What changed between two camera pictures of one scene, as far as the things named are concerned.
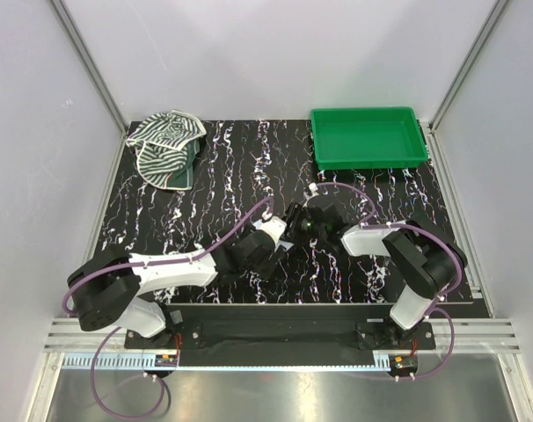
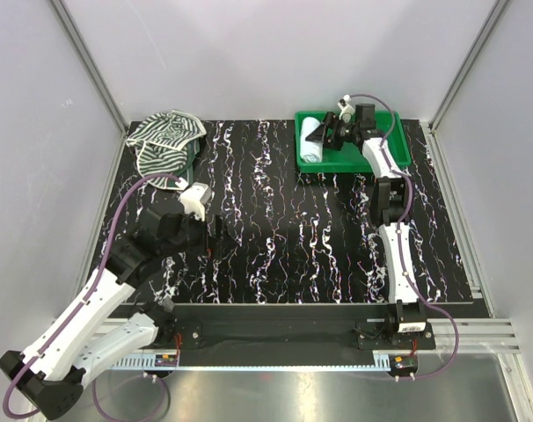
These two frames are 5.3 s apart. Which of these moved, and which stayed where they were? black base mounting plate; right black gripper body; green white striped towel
Moved: right black gripper body
Stayed: green white striped towel; black base mounting plate
